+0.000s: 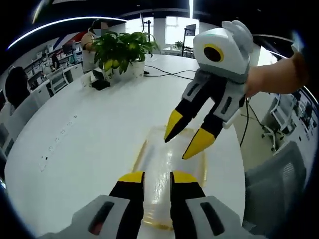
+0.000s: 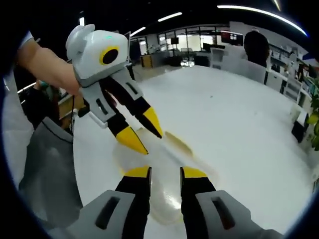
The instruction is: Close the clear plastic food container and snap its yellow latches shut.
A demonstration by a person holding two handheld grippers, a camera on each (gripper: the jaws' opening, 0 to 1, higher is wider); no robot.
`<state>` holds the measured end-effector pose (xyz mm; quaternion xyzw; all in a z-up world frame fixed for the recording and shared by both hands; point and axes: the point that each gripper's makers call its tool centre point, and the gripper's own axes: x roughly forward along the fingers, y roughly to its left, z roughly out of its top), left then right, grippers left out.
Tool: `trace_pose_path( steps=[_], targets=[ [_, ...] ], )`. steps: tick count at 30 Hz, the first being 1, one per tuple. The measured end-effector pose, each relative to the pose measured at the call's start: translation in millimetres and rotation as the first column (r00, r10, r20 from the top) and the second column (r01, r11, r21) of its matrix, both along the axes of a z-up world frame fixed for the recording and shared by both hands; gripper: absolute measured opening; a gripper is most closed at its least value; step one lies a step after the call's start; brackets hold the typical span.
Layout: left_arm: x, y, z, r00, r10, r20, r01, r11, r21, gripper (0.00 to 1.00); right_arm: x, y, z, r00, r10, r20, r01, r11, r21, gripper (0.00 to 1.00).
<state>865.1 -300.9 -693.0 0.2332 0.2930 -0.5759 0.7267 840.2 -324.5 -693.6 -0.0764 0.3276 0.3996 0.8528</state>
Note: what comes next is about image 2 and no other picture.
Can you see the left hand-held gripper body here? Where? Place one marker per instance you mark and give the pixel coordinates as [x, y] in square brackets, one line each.
[99, 54]

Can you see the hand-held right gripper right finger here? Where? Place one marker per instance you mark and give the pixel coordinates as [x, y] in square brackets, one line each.
[199, 199]

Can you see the white office chair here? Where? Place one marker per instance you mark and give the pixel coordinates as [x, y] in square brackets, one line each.
[293, 89]
[218, 58]

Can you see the wall screen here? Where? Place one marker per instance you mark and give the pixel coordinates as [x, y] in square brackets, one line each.
[231, 37]

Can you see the short ceiling light strip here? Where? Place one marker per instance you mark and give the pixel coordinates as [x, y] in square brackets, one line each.
[137, 31]
[169, 17]

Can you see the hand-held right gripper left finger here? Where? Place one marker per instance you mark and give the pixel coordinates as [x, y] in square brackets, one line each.
[129, 199]

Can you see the potted green plant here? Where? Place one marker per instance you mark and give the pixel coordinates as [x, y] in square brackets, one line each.
[315, 119]

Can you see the wooden cabinet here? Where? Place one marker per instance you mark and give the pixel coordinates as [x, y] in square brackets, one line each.
[149, 61]

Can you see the small black box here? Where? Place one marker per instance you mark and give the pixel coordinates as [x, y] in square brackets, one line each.
[300, 132]

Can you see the clear container with plastic buckles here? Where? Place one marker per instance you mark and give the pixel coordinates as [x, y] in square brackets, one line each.
[165, 194]

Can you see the long ceiling light strip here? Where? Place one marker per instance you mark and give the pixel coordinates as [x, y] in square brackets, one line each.
[264, 13]

